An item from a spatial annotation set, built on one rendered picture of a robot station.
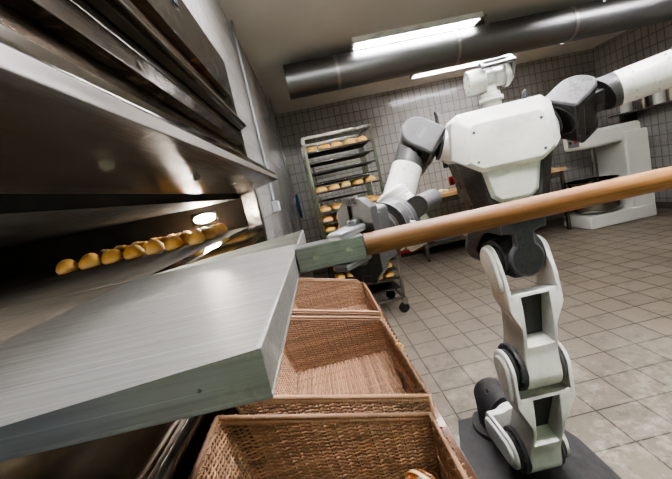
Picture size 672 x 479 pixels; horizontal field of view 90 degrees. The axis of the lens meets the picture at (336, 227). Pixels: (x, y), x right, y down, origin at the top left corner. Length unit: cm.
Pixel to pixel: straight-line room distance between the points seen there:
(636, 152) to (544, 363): 509
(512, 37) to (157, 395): 407
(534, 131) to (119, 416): 98
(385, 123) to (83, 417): 554
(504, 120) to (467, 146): 11
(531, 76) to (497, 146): 574
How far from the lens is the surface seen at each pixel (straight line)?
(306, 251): 43
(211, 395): 20
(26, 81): 35
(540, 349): 119
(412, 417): 90
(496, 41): 404
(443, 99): 598
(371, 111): 564
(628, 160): 603
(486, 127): 99
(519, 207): 50
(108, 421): 23
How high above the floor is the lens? 127
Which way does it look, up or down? 6 degrees down
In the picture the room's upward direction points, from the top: 12 degrees counter-clockwise
